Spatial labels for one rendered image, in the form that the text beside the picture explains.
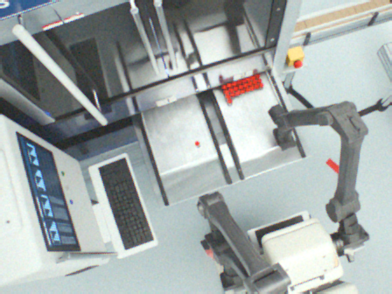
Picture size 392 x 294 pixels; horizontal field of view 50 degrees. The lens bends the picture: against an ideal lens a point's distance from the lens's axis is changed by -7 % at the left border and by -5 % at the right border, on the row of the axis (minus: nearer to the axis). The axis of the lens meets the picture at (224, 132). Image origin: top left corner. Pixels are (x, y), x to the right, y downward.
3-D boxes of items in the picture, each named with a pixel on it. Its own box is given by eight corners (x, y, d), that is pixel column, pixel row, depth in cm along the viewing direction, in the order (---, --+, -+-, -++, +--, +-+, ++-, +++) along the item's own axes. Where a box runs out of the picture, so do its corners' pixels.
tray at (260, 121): (213, 92, 199) (213, 89, 195) (266, 73, 201) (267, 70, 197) (239, 161, 190) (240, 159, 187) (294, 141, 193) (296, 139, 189)
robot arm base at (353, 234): (340, 250, 148) (370, 239, 149) (337, 233, 145) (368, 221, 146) (331, 237, 156) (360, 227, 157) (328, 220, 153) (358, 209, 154)
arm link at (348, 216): (345, 231, 147) (357, 224, 148) (341, 207, 143) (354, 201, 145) (331, 220, 155) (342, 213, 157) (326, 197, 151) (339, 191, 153)
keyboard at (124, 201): (98, 168, 198) (96, 166, 195) (125, 157, 199) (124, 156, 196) (125, 250, 188) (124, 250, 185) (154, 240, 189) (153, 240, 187)
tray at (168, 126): (138, 104, 197) (136, 101, 194) (192, 86, 200) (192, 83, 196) (160, 174, 189) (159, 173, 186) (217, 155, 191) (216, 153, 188)
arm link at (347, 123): (347, 133, 119) (374, 120, 121) (319, 107, 128) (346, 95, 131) (337, 227, 148) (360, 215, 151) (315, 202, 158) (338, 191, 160)
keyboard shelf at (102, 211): (73, 173, 200) (72, 172, 197) (127, 153, 202) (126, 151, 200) (102, 265, 189) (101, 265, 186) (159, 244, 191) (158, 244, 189)
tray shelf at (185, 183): (129, 109, 199) (128, 108, 197) (271, 61, 204) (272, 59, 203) (160, 209, 187) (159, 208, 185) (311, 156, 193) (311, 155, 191)
